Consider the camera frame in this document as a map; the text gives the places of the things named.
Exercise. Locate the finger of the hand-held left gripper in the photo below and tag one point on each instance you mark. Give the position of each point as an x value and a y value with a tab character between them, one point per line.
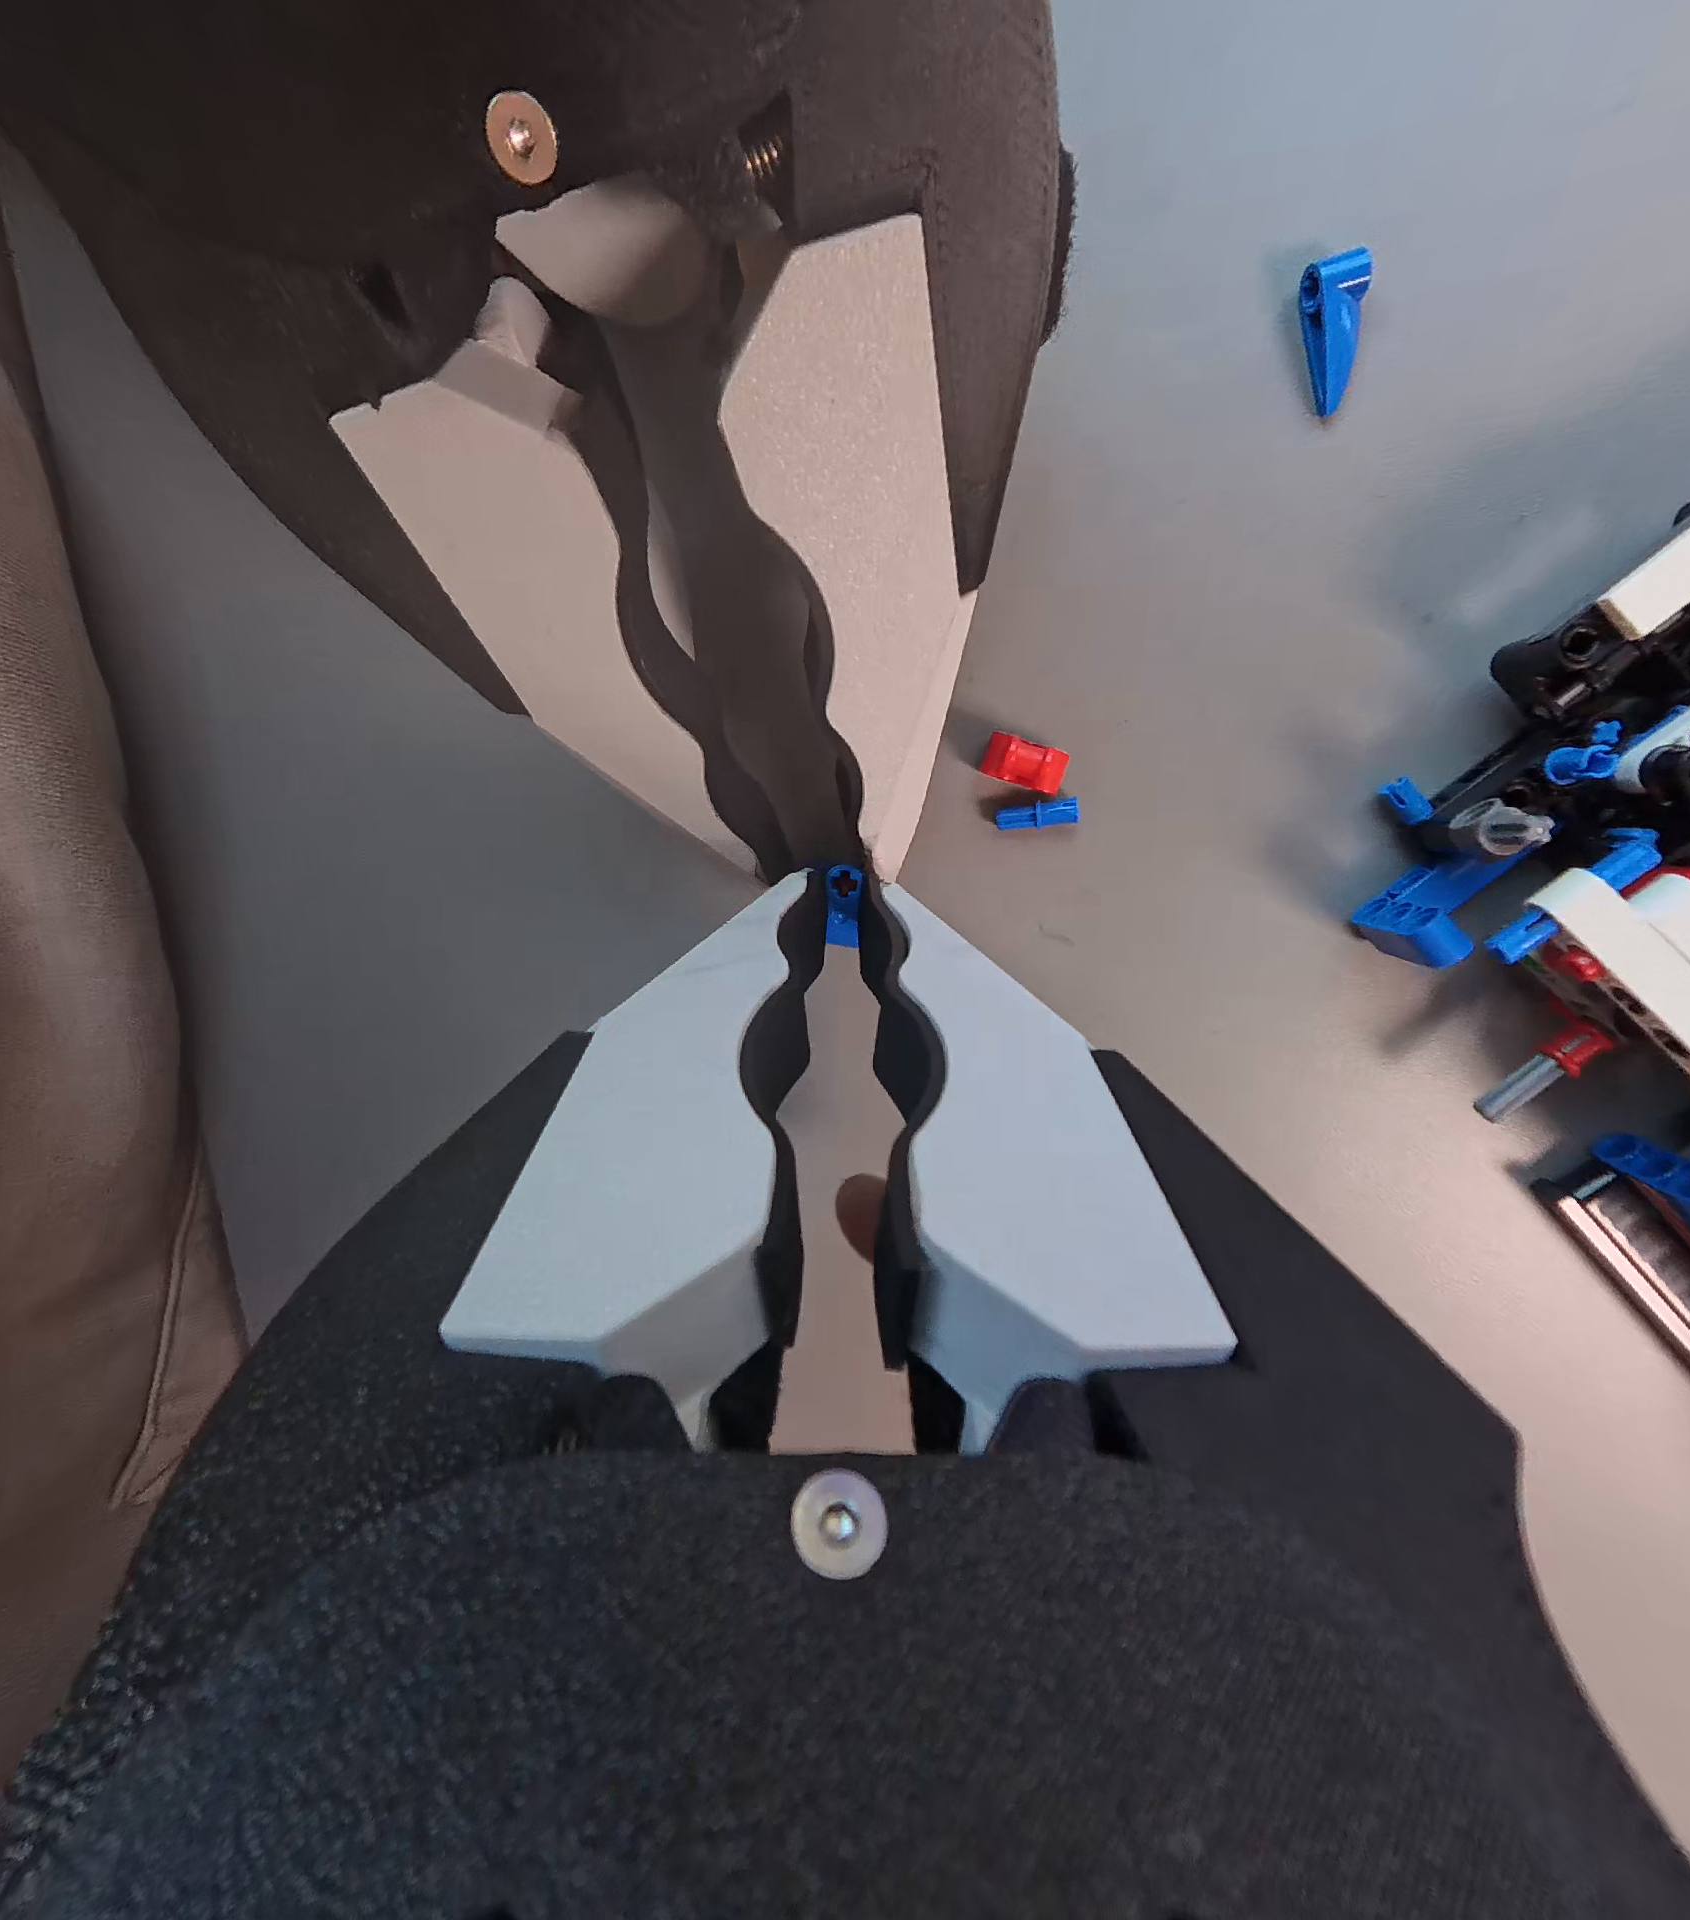
860	450
484	541

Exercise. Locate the brown sofa cushion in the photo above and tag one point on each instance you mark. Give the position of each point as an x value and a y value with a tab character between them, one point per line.
4	900

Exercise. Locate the blue curved toy brick panel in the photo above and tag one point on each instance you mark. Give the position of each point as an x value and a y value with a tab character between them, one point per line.
1333	322

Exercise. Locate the booklet under model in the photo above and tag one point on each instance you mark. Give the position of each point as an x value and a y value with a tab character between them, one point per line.
1684	1321

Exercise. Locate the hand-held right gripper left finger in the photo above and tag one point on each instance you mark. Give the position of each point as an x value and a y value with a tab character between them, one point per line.
620	1171

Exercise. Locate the small red toy brick piece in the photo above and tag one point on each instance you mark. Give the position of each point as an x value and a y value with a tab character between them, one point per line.
1023	760

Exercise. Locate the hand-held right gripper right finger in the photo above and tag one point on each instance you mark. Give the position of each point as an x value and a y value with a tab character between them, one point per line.
1055	1200

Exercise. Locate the small blue axle connector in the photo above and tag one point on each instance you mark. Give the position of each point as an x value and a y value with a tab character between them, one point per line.
842	900

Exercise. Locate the grey desk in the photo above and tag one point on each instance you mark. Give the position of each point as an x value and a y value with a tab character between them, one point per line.
1235	601

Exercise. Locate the toy brick car model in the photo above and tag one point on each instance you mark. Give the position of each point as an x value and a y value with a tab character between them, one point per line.
1671	780

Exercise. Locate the blue toy brick pin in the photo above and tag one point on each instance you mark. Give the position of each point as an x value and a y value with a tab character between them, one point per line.
1037	812

